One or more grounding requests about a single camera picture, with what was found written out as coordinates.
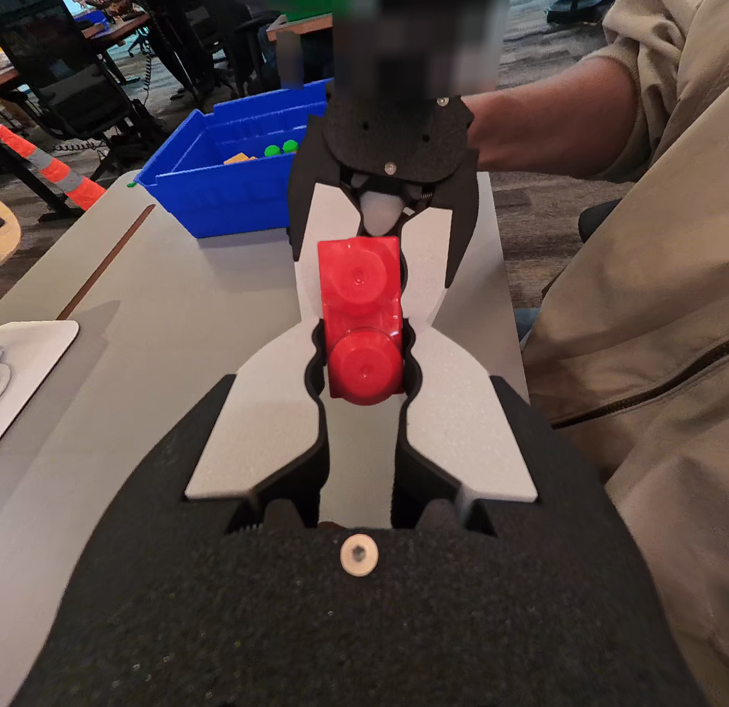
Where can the yellow toy block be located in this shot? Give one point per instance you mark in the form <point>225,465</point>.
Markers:
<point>239,158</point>

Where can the white document stand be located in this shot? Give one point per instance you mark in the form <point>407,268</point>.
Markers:
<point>29,371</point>

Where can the red double toy block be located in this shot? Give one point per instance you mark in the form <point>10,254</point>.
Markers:
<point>362,320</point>

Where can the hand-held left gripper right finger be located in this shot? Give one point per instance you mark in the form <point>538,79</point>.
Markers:
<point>467,428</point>

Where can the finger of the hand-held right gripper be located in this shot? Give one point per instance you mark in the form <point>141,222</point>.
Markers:
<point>330,217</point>
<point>431,257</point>

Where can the person's right forearm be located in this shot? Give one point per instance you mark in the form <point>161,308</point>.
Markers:
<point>547,115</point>

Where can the green double toy block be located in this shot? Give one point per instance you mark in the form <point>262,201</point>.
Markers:
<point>281,149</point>

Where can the black office chair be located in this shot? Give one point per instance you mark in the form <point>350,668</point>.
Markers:
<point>57,58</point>

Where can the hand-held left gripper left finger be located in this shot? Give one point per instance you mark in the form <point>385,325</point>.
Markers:
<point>260,428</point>

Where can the person's beige jacket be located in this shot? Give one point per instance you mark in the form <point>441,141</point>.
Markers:
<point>649,297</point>

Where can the orange traffic cone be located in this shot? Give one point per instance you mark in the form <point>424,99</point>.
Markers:
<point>51,166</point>

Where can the dark chair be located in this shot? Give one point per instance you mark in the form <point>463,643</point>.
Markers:
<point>598,220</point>

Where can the blue plastic bin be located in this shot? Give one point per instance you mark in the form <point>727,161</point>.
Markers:
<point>205,189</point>

